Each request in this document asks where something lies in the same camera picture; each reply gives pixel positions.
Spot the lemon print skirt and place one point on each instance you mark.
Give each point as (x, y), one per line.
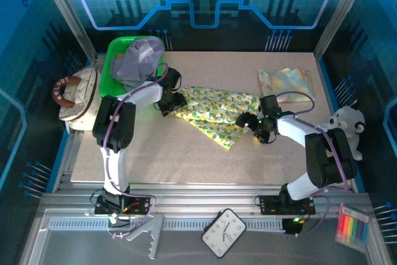
(217, 103)

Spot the aluminium frame rail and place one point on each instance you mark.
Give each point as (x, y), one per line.
(201, 196)

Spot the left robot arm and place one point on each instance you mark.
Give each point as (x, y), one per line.
(116, 168)

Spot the grey plush toy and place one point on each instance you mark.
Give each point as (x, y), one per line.
(347, 119)

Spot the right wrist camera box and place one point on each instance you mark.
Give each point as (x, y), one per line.
(268, 103)

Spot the green plastic basket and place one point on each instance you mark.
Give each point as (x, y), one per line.
(107, 72)

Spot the black box with LED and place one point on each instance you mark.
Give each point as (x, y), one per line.
(290, 229)

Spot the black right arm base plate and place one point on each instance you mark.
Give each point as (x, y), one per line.
(270, 206)

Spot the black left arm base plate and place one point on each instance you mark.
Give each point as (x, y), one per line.
(139, 206)

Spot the lavender skirt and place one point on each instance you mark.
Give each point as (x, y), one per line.
(136, 60)

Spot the white analogue clock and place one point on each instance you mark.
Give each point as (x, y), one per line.
(223, 234)

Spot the grey toothed bracket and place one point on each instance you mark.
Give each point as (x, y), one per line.
(155, 234)

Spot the pastel floral skirt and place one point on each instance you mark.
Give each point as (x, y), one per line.
(288, 83)

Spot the aluminium frame post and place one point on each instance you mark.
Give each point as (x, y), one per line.
(69, 16)
(339, 16)

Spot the pack of coloured markers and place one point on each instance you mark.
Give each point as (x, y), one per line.
(352, 227)

